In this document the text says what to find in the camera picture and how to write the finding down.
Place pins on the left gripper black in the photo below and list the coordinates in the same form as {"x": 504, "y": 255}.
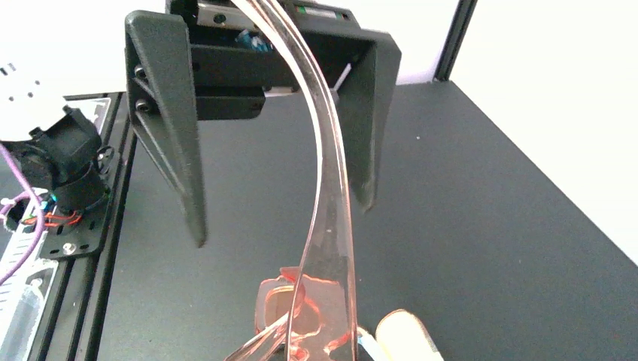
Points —
{"x": 225, "y": 75}

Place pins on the pink transparent sunglasses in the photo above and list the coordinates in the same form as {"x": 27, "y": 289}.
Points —
{"x": 322, "y": 321}

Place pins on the brown plaid glasses case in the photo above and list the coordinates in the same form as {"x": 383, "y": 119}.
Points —
{"x": 403, "y": 336}

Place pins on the light blue cleaning cloth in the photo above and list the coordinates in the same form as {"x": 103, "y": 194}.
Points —
{"x": 372, "y": 349}

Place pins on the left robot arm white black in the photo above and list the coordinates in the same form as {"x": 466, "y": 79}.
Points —
{"x": 57, "y": 144}

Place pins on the left rear frame post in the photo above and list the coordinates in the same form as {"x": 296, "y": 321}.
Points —
{"x": 453, "y": 42}

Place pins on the black aluminium frame rail front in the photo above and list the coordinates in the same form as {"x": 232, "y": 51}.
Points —
{"x": 74, "y": 315}

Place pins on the white slotted cable duct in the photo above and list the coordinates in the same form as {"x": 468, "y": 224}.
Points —
{"x": 23, "y": 299}

